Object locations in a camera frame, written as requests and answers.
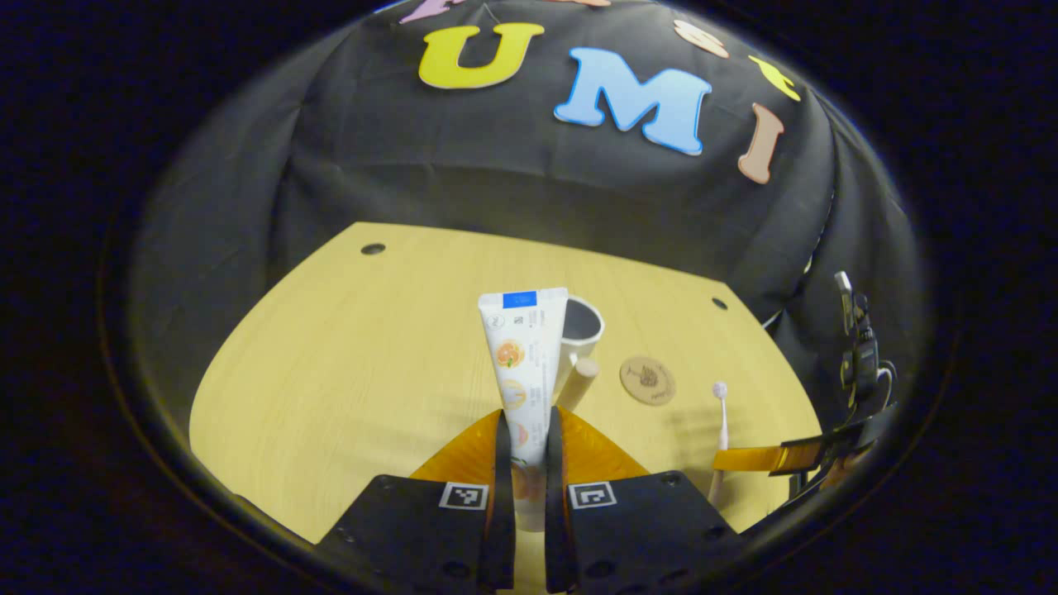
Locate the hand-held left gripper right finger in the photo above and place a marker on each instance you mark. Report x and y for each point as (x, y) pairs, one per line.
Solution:
(554, 529)

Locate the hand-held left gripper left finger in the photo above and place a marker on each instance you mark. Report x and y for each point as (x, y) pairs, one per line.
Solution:
(502, 512)

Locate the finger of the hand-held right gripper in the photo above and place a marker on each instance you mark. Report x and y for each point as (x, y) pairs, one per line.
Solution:
(798, 454)

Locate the pink and white toothbrush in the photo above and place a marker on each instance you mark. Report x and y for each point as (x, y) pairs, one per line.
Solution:
(723, 421)

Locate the round wooden coaster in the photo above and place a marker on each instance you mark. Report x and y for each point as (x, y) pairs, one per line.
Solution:
(647, 380)

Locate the black backdrop cloth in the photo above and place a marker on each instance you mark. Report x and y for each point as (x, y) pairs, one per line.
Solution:
(496, 182)

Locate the white toothpaste tube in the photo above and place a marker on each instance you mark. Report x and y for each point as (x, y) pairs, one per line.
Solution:
(525, 355)

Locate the light wooden desktop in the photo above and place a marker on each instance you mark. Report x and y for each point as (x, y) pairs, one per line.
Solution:
(347, 372)

